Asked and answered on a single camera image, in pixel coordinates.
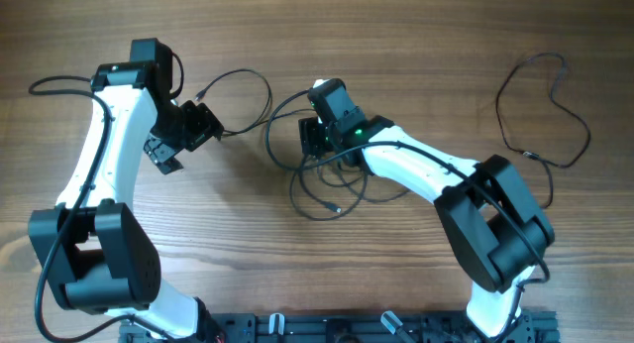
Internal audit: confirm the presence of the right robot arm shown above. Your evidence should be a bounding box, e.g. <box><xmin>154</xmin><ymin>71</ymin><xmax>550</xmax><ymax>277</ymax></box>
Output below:
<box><xmin>300</xmin><ymin>78</ymin><xmax>555</xmax><ymax>341</ymax></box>

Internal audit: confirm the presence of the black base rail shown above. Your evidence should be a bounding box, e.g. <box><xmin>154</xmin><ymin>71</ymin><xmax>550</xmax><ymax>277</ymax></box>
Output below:
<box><xmin>118</xmin><ymin>310</ymin><xmax>561</xmax><ymax>343</ymax></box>

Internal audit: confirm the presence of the left camera cable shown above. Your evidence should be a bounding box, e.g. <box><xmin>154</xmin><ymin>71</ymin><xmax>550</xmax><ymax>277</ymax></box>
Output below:
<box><xmin>27</xmin><ymin>74</ymin><xmax>164</xmax><ymax>343</ymax></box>

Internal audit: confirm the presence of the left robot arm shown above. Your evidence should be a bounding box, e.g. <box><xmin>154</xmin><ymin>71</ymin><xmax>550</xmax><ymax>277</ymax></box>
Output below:
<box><xmin>28</xmin><ymin>39</ymin><xmax>226</xmax><ymax>342</ymax></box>

